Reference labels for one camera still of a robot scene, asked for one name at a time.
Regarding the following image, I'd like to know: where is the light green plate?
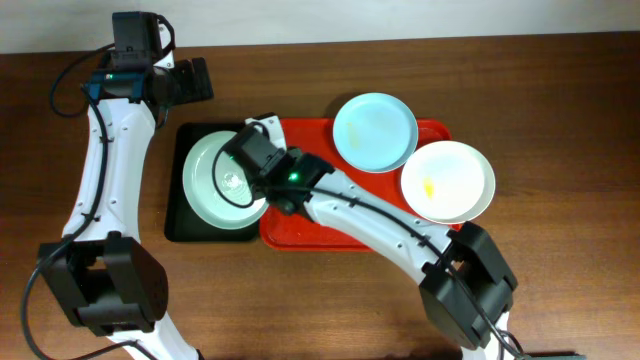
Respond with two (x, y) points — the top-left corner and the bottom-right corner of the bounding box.
(182, 130), (268, 230)

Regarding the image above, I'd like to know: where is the light blue plate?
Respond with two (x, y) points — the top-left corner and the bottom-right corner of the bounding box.
(332, 93), (419, 173)

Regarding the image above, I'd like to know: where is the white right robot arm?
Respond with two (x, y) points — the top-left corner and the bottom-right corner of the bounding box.
(233, 113), (526, 359)

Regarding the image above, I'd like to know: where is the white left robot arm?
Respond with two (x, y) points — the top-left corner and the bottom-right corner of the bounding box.
(38, 58), (213, 359)

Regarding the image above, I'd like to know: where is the red plastic tray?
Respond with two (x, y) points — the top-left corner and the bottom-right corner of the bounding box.
(258, 117), (462, 252)

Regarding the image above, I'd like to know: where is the black plastic tray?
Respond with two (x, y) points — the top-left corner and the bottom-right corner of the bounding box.
(164, 123), (260, 243)

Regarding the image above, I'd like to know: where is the white plate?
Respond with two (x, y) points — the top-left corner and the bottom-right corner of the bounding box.
(400, 140), (496, 225)

